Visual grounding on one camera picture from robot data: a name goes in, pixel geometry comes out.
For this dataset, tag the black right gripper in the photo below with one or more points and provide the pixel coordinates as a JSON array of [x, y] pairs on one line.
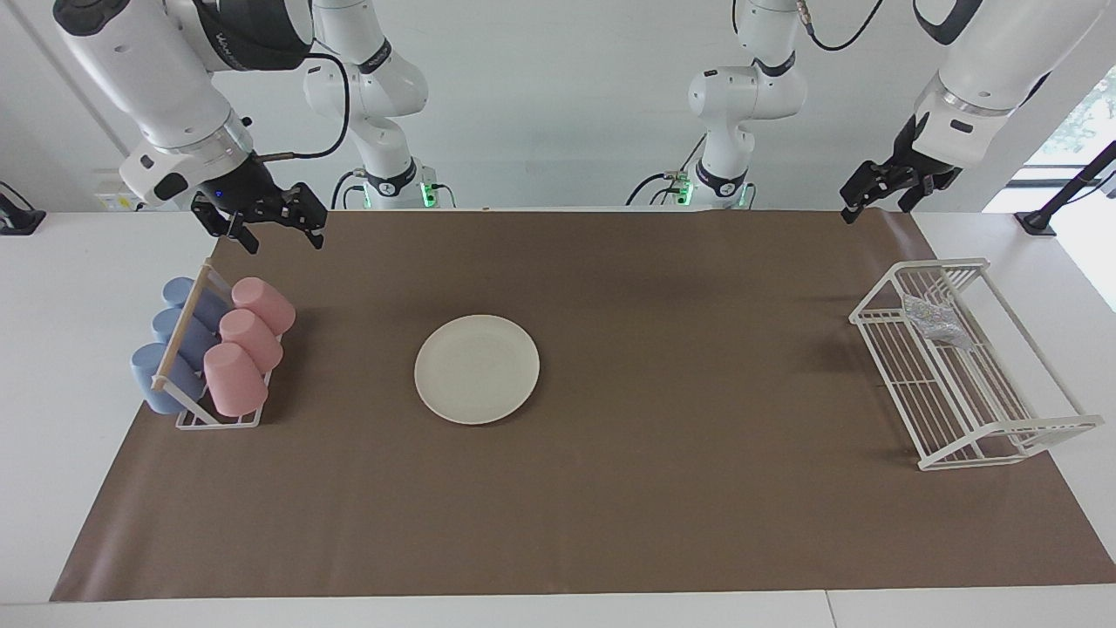
[[244, 192]]

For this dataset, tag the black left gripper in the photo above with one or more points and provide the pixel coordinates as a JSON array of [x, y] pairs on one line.
[[915, 166]]

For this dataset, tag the silver mesh sponge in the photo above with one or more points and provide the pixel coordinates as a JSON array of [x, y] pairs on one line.
[[937, 321]]

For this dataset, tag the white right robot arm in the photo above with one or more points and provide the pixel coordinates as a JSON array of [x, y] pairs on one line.
[[157, 78]]

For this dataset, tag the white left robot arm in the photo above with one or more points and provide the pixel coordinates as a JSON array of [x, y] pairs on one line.
[[994, 78]]

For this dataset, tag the cream round plate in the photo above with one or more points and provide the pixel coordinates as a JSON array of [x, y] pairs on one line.
[[477, 370]]

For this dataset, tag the pink plastic cup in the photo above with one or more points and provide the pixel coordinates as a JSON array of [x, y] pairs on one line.
[[253, 340], [234, 384], [266, 303]]

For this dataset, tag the blue plastic cup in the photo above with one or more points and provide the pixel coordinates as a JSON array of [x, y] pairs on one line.
[[155, 379], [179, 292], [170, 327]]

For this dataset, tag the white cup holder rack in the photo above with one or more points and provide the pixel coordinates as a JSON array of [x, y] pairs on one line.
[[185, 336]]

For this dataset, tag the brown table mat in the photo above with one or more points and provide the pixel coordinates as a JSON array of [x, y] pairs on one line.
[[610, 488]]

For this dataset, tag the white wall socket box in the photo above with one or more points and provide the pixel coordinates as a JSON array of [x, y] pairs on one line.
[[109, 196]]

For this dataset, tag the black desk clamp mount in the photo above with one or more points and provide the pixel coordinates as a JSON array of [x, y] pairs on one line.
[[17, 218]]

